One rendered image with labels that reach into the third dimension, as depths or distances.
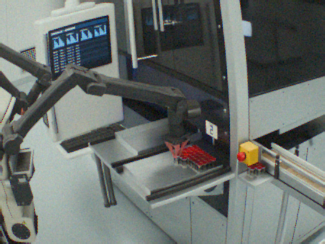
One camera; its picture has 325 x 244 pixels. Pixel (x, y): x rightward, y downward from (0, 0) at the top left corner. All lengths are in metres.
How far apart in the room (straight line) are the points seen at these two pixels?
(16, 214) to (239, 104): 1.08
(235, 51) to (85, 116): 1.18
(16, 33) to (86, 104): 4.55
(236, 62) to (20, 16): 5.57
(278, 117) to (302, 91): 0.21
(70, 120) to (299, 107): 1.31
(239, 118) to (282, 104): 0.27
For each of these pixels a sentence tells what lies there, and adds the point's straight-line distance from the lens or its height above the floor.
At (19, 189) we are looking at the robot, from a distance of 1.80.
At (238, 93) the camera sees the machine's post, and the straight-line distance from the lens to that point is 1.76.
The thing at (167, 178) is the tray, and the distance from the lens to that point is 1.92.
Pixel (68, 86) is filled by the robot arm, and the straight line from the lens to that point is 1.50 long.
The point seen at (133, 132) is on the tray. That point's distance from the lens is 2.35.
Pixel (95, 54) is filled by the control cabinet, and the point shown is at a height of 1.25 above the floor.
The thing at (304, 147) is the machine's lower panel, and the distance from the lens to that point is 2.21.
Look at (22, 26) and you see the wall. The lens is 7.01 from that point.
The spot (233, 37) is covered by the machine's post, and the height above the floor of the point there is 1.47.
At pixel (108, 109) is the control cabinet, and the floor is 0.90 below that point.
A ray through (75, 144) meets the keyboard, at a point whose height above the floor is 0.83.
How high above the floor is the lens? 1.83
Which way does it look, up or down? 23 degrees down
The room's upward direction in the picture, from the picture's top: 5 degrees counter-clockwise
